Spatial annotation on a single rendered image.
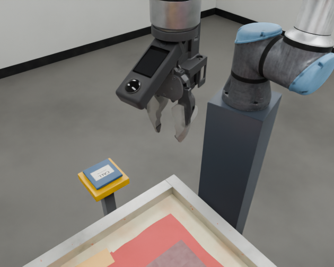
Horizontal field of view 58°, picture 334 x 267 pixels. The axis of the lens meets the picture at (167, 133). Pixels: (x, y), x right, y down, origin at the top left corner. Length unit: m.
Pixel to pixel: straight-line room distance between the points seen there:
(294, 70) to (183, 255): 0.55
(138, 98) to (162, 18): 0.12
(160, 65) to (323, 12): 0.45
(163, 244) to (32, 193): 1.66
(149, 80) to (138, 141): 2.21
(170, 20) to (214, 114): 0.56
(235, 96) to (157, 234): 0.46
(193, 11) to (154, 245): 0.64
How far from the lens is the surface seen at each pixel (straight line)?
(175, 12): 0.44
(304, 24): 0.80
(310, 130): 3.03
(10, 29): 3.86
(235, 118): 0.94
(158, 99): 0.53
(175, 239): 0.90
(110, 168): 1.06
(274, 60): 0.83
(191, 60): 0.52
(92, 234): 0.89
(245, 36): 0.86
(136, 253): 0.88
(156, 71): 0.44
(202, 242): 0.90
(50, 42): 4.03
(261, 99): 0.94
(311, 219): 2.31
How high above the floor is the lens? 1.73
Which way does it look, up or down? 40 degrees down
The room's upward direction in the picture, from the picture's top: straight up
